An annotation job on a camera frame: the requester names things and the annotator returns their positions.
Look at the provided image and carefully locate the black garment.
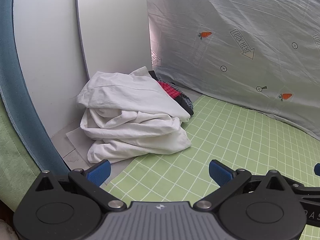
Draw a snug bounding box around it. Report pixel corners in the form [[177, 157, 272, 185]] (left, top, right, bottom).
[[148, 70, 195, 117]]

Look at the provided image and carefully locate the white rounded board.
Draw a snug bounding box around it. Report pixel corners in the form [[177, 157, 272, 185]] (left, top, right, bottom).
[[75, 0, 153, 81]]

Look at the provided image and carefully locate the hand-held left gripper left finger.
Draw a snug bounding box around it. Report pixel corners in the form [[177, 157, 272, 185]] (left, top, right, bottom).
[[34, 159, 127, 212]]

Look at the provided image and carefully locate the red checked garment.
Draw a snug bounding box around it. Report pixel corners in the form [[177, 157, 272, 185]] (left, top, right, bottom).
[[156, 80, 181, 99]]

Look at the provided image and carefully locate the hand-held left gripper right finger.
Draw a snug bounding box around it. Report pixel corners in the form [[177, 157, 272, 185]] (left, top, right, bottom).
[[193, 159, 287, 212]]

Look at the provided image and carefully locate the cream garment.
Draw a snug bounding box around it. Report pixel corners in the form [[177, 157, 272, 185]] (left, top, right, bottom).
[[76, 66, 192, 123]]

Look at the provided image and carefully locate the grey carrot print quilt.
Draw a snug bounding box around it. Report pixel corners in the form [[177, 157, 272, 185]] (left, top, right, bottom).
[[146, 0, 320, 141]]

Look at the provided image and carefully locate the green cloth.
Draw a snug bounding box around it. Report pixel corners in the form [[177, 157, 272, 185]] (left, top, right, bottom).
[[0, 102, 43, 207]]

